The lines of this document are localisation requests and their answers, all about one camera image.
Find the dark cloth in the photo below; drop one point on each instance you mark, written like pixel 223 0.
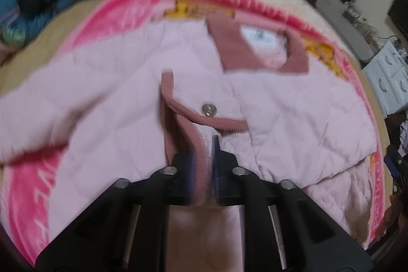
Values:
pixel 397 128

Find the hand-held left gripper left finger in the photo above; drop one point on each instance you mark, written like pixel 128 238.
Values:
pixel 190 174

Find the pink quilted jacket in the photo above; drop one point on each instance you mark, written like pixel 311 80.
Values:
pixel 127 93

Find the black television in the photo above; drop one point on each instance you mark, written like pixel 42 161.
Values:
pixel 400 10

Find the grey dresser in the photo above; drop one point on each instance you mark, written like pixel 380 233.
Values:
pixel 344 23

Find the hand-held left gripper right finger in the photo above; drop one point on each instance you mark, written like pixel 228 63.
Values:
pixel 218 174

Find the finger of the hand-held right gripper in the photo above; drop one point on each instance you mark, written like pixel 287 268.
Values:
pixel 395 163

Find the pink printed blanket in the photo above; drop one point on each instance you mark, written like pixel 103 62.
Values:
pixel 105 14

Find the white chest of drawers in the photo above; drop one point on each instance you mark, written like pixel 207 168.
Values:
pixel 385 77

